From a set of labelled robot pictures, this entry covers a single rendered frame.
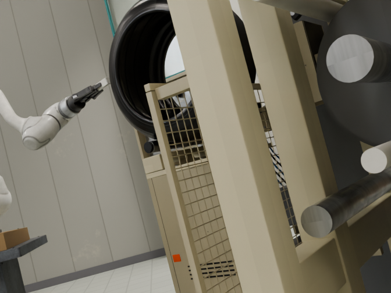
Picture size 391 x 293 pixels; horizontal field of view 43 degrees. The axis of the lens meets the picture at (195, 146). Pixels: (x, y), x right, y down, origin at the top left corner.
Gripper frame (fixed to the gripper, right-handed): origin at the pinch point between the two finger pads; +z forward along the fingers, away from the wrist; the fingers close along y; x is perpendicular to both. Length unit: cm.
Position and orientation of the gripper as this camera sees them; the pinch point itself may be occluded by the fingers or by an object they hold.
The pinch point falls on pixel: (102, 84)
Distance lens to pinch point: 216.0
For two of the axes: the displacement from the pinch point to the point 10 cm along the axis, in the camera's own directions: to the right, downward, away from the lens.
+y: 5.6, -1.1, 8.2
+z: 7.4, -3.7, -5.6
